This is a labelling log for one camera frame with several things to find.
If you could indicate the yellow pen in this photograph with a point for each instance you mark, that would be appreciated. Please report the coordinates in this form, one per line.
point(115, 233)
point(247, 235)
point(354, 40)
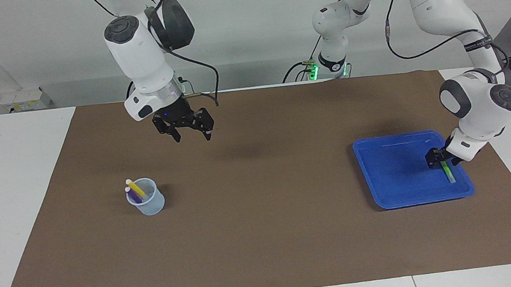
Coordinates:
point(137, 187)

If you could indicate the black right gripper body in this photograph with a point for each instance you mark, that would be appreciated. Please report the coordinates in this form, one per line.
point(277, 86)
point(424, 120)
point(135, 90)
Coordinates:
point(176, 113)

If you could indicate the white power strip box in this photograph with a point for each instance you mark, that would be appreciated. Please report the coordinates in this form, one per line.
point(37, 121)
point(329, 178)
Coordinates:
point(21, 98)

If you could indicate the blue plastic tray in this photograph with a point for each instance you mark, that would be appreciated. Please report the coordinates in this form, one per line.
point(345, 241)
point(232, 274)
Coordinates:
point(394, 177)

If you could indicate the translucent plastic cup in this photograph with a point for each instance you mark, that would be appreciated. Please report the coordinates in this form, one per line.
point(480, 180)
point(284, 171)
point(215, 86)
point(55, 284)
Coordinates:
point(154, 207)

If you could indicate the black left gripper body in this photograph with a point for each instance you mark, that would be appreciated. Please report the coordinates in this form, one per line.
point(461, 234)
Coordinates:
point(446, 148)

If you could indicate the green pen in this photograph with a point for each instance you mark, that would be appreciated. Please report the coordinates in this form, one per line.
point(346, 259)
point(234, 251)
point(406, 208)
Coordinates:
point(449, 174)

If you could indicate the purple pen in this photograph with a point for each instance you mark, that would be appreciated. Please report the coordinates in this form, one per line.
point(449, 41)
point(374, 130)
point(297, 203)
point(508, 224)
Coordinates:
point(134, 196)

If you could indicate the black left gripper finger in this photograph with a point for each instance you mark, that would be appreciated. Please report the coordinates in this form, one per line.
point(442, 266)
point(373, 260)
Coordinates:
point(433, 157)
point(455, 161)

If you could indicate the brown table mat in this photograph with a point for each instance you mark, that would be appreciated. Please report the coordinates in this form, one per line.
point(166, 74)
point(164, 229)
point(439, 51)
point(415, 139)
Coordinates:
point(264, 231)

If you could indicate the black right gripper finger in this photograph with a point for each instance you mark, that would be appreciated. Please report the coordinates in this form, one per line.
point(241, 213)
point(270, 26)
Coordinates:
point(204, 120)
point(167, 129)

